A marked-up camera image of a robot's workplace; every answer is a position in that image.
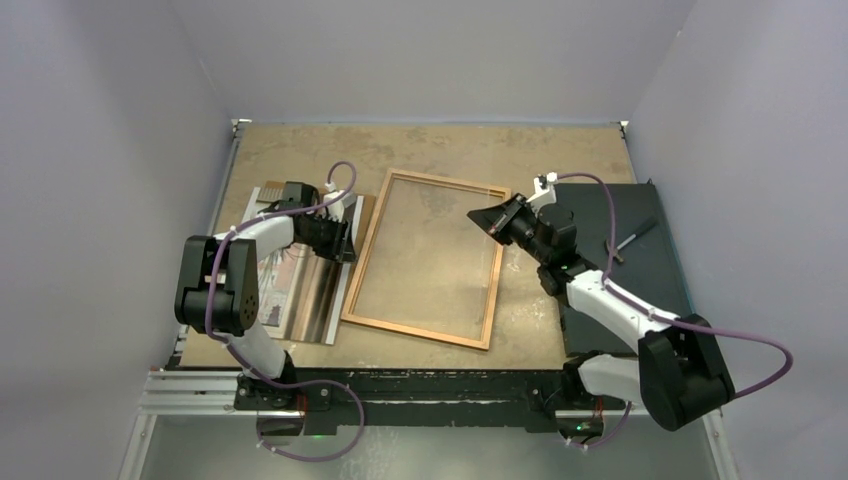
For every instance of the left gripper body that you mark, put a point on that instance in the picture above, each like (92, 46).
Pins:
(326, 237)

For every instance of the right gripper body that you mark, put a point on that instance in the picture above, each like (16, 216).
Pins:
(524, 234)

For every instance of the plant photo print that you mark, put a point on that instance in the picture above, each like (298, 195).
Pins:
(301, 295)

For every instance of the clear acrylic sheet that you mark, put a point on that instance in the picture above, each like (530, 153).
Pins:
(430, 258)

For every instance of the wooden picture frame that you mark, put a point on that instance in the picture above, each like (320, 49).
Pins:
(371, 252)

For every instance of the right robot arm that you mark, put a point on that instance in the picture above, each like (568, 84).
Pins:
(677, 370)

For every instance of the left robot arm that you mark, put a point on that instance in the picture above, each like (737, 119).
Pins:
(218, 293)

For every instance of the brown backing board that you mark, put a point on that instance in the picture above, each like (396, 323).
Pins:
(359, 212)

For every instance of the small hammer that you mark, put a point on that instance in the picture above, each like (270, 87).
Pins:
(614, 249)

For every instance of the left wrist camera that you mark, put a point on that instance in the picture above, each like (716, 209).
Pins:
(340, 206)

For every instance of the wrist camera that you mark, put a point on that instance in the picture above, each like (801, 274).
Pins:
(544, 191)
(340, 206)

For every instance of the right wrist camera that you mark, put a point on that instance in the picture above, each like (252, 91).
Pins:
(544, 191)

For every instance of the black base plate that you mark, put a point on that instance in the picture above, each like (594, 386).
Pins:
(325, 399)

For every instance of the aluminium rail frame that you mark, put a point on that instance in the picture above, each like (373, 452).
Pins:
(190, 429)

